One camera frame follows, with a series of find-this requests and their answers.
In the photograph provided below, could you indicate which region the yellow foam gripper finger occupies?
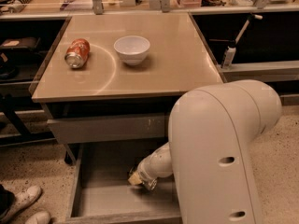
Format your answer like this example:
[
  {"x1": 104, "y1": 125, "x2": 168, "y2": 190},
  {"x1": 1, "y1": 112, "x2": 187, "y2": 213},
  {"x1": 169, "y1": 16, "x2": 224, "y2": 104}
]
[{"x1": 128, "y1": 173, "x2": 143, "y2": 186}]

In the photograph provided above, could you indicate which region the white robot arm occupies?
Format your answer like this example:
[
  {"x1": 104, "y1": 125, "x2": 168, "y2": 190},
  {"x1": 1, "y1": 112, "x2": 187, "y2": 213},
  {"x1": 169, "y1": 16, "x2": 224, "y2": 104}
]
[{"x1": 129, "y1": 80, "x2": 282, "y2": 224}]

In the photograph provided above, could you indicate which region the open middle drawer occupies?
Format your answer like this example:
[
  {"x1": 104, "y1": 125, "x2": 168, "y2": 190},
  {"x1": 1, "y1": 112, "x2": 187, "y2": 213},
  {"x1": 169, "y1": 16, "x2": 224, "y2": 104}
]
[{"x1": 65, "y1": 138, "x2": 182, "y2": 224}]

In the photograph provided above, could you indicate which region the grey top drawer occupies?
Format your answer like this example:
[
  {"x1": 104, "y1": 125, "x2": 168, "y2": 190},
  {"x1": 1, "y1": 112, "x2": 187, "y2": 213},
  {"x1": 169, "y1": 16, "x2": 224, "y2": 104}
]
[{"x1": 48, "y1": 113, "x2": 169, "y2": 144}]

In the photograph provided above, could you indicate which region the grey drawer cabinet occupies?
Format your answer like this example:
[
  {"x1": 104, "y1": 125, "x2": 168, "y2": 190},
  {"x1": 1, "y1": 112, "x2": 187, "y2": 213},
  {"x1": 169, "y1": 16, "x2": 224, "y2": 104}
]
[{"x1": 30, "y1": 13, "x2": 221, "y2": 163}]

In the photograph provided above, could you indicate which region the orange soda can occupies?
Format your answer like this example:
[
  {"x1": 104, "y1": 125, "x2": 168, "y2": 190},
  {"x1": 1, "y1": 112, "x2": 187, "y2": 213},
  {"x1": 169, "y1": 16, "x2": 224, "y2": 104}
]
[{"x1": 64, "y1": 38, "x2": 90, "y2": 69}]

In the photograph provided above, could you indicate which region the white shoe lower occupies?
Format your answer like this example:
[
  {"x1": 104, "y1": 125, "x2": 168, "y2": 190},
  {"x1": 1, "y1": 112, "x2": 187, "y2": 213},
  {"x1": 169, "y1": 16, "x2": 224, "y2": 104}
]
[{"x1": 24, "y1": 211, "x2": 50, "y2": 224}]

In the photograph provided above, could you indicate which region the white ceramic bowl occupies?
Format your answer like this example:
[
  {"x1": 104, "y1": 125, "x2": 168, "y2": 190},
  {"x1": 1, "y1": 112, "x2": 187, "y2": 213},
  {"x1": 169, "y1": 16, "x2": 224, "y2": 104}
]
[{"x1": 114, "y1": 35, "x2": 150, "y2": 65}]

